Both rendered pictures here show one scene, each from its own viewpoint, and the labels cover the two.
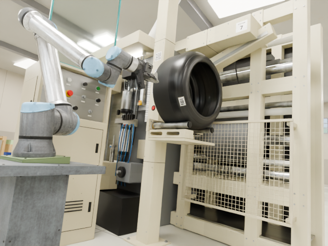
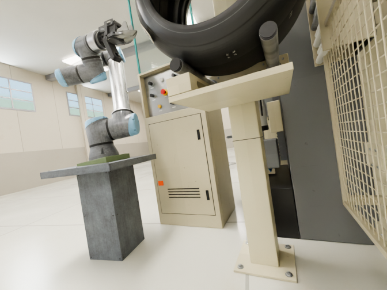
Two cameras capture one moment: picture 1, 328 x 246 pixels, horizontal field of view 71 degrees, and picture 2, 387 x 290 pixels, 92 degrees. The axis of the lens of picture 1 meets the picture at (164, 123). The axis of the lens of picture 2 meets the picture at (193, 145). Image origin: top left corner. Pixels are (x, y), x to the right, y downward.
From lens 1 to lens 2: 1.55 m
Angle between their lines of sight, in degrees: 72
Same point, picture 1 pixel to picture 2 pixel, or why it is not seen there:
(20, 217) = (85, 202)
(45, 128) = (91, 138)
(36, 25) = not seen: hidden behind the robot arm
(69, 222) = (192, 207)
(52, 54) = (111, 75)
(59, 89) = (114, 100)
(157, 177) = (246, 163)
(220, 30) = not seen: outside the picture
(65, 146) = (170, 140)
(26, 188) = (83, 183)
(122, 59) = (79, 48)
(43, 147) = (92, 152)
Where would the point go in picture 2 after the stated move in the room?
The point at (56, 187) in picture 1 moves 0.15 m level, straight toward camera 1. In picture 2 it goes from (102, 182) to (72, 189)
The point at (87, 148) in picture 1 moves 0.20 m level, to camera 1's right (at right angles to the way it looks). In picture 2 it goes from (188, 137) to (197, 134)
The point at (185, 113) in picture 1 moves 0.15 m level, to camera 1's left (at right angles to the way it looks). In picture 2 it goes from (166, 48) to (160, 67)
